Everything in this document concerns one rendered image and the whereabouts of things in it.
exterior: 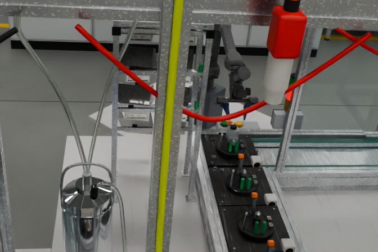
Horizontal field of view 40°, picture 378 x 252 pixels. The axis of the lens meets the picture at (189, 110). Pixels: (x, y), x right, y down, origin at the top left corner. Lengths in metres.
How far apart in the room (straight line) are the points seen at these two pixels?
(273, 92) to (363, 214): 1.58
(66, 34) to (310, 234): 3.72
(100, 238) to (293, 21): 0.87
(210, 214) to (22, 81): 3.16
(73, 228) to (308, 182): 1.27
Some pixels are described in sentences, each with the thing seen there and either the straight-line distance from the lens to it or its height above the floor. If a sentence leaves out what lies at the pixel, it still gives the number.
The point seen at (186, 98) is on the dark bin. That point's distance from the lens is 2.00.
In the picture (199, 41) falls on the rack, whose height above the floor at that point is 1.52.
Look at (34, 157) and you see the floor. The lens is 3.92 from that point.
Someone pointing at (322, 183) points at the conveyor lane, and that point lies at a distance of 2.42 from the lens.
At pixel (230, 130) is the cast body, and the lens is 2.29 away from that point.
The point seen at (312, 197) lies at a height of 0.86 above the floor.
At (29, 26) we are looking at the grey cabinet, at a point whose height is 0.26.
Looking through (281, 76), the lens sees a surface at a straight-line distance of 0.85.
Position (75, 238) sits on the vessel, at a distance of 1.45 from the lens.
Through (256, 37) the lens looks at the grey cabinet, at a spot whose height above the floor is 0.23.
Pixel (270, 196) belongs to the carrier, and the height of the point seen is 0.99.
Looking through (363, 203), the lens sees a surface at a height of 0.86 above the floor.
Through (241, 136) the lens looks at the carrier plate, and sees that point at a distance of 2.47.
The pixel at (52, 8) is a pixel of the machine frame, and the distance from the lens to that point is 0.87.
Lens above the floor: 2.33
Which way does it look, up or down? 31 degrees down
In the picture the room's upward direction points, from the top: 6 degrees clockwise
